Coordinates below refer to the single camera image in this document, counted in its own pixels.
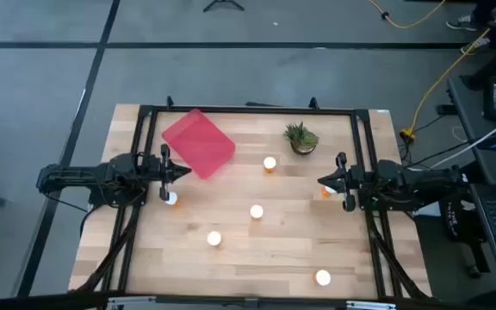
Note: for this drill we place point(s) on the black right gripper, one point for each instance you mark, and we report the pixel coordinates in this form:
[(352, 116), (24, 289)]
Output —
[(360, 181)]

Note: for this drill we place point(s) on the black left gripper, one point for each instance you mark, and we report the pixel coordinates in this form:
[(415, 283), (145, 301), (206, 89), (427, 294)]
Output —
[(153, 169)]

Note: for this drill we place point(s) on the orange pill bottle white cap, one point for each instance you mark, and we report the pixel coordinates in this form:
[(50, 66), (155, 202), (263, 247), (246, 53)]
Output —
[(326, 192), (323, 277), (269, 163), (173, 200), (214, 238), (256, 211)]

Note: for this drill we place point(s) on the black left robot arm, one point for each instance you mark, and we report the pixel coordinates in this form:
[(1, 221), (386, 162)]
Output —
[(80, 174)]

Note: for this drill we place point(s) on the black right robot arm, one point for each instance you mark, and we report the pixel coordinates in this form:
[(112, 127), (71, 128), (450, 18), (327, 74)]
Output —
[(420, 178)]

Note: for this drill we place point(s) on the pink plastic basket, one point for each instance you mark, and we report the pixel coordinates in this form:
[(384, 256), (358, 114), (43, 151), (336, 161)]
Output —
[(198, 142)]

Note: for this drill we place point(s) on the potted succulent plant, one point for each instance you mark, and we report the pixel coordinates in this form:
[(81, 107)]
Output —
[(301, 138)]

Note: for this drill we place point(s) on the black bag white lettering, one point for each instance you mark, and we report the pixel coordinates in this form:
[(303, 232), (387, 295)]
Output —
[(456, 224)]

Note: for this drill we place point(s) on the black side desk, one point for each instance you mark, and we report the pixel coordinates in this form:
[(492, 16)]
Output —
[(472, 125)]

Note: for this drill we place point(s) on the person's shoe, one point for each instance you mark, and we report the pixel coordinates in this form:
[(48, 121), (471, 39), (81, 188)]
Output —
[(461, 22), (475, 45)]

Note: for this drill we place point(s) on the black metal table frame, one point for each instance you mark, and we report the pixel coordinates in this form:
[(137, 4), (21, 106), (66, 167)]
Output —
[(252, 109)]

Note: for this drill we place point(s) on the silver metal bracket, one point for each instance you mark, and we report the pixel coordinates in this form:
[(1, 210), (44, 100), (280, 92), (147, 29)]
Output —
[(370, 306), (132, 303)]

